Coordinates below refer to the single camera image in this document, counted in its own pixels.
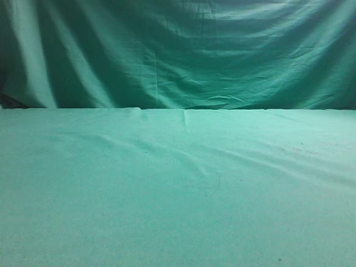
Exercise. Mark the green backdrop curtain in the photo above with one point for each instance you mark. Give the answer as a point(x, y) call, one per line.
point(178, 54)

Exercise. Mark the green table cloth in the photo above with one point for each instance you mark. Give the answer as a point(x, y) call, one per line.
point(132, 187)

